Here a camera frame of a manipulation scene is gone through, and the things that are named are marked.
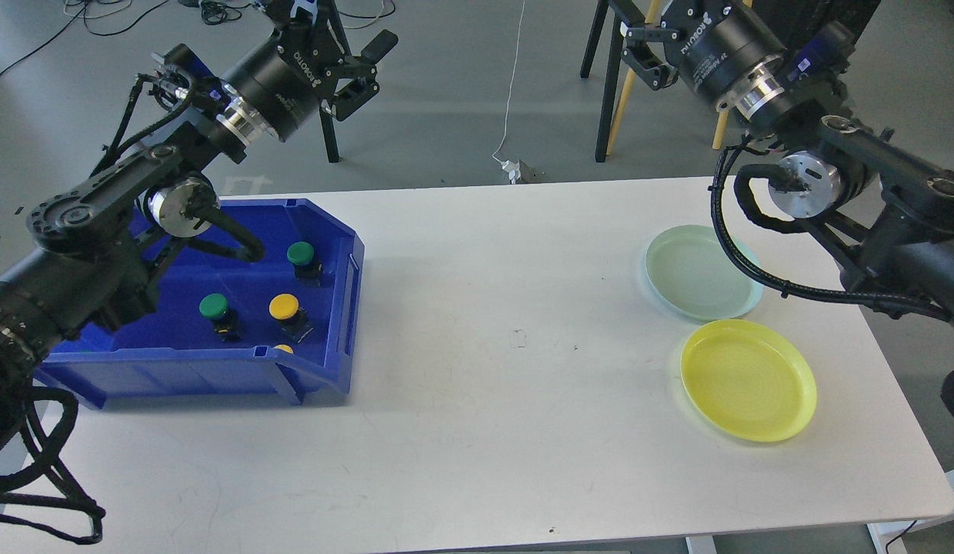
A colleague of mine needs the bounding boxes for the blue plastic bin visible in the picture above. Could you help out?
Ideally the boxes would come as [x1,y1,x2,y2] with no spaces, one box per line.
[36,199,365,409]

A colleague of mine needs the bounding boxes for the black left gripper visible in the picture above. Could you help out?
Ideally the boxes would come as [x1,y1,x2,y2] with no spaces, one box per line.
[223,1,399,142]

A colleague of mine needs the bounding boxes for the green push button front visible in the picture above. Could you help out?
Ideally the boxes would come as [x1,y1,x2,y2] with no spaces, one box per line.
[197,293,241,342]

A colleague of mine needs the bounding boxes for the yellow plate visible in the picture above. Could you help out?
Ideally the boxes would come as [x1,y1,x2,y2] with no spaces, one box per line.
[679,319,818,444]

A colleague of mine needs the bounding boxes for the black and wood stool legs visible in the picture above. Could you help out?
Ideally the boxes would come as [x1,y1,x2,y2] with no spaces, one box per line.
[579,0,732,163]

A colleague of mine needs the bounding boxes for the black stool legs left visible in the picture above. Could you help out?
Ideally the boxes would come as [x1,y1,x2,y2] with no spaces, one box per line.
[318,108,341,162]

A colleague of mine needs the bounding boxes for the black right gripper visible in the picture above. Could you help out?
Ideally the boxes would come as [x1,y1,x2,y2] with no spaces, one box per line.
[622,1,789,124]

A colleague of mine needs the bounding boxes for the green push button back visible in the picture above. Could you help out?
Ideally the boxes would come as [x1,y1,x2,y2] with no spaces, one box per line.
[286,241,323,287]

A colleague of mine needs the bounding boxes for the yellow push button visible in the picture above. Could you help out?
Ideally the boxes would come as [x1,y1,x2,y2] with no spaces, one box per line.
[267,293,314,343]

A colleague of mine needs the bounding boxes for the light green plate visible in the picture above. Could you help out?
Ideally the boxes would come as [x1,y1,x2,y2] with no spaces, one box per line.
[638,225,763,322]

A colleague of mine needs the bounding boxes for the black floor cables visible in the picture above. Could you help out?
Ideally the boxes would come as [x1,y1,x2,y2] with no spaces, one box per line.
[0,0,397,95]

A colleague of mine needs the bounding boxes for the white cable with plug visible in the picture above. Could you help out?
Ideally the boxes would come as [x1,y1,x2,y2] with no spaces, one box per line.
[492,0,545,185]

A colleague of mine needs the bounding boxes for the green push button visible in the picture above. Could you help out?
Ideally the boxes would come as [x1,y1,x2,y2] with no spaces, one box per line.
[197,293,241,342]
[286,241,323,287]

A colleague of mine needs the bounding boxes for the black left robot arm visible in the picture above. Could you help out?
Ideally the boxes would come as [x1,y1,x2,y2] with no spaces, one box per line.
[0,1,399,545]

